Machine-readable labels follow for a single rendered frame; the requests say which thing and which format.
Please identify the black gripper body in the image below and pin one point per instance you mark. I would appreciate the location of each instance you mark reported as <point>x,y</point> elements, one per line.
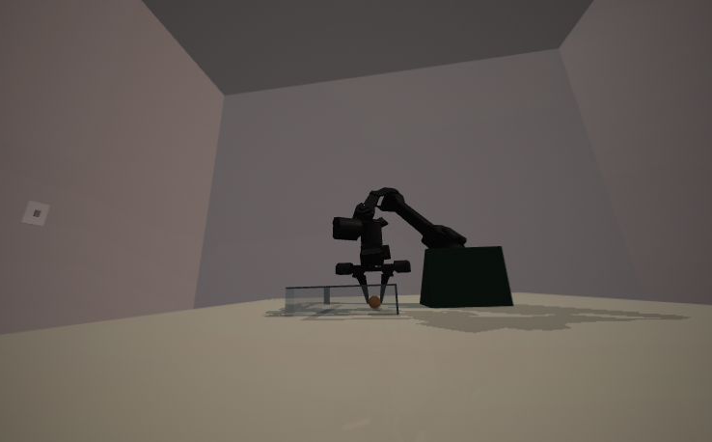
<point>347,268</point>

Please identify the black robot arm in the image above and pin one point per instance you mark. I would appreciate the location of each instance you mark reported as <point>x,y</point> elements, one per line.
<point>362,225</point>

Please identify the low clear glass wall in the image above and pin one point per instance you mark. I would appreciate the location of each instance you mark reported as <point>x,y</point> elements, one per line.
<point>346,301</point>

